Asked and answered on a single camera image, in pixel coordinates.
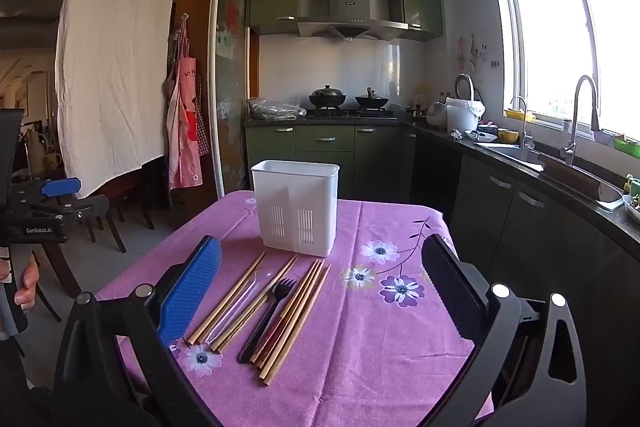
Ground kitchen window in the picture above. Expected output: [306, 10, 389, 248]
[500, 0, 640, 142]

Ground steel range hood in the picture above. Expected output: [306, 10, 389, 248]
[297, 0, 411, 42]

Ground white plastic bucket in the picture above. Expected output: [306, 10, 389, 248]
[445, 98, 486, 134]

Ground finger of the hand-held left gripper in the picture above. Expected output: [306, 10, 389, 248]
[10, 177, 83, 208]
[29, 194, 111, 229]

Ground green lower cabinets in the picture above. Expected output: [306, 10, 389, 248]
[245, 124, 416, 202]

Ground wooden chopstick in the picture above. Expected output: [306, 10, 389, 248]
[264, 263, 332, 385]
[258, 262, 327, 380]
[194, 252, 269, 348]
[185, 251, 266, 345]
[218, 256, 300, 354]
[250, 260, 317, 364]
[209, 256, 295, 352]
[256, 259, 322, 369]

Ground purple floral tablecloth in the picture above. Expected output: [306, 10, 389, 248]
[95, 191, 496, 427]

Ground plastic bag of vegetables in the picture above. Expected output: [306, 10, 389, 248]
[248, 98, 307, 122]

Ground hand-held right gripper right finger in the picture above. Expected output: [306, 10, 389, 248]
[421, 234, 588, 427]

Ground person's left hand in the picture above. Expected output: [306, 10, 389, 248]
[0, 252, 40, 312]

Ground steel kitchen sink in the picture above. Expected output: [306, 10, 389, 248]
[475, 142, 623, 210]

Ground white plastic utensil holder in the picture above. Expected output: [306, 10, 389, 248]
[251, 160, 341, 258]

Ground dark wooden chair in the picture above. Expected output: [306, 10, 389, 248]
[82, 179, 156, 253]

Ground tall steel faucet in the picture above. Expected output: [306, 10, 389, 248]
[560, 75, 601, 166]

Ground dark kitchen countertop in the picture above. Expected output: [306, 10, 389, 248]
[245, 109, 640, 248]

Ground white hanging sheet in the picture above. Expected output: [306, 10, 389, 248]
[54, 0, 183, 200]

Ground black gas stove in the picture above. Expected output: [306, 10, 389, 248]
[305, 107, 396, 120]

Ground black wok with lid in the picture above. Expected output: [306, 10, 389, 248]
[308, 84, 347, 110]

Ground white rice cooker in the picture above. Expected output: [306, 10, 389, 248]
[426, 101, 451, 128]

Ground long brown wooden board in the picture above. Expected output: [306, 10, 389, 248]
[540, 153, 623, 204]

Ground black plastic fork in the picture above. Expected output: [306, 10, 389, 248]
[237, 278, 299, 364]

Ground red checkered apron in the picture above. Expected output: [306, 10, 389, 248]
[162, 14, 211, 192]

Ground round metal lid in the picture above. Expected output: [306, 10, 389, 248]
[454, 73, 475, 100]

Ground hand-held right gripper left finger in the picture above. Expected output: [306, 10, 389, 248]
[52, 234, 223, 427]

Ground hanging wall utensils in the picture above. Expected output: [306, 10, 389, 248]
[456, 34, 501, 70]

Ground small steel faucet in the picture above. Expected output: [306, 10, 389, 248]
[510, 96, 535, 148]

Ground green container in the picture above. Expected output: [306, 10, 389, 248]
[612, 134, 640, 158]

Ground dark lower cabinets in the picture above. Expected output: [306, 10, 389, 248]
[400, 127, 640, 427]

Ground clear plastic spoon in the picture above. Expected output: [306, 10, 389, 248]
[207, 272, 266, 348]

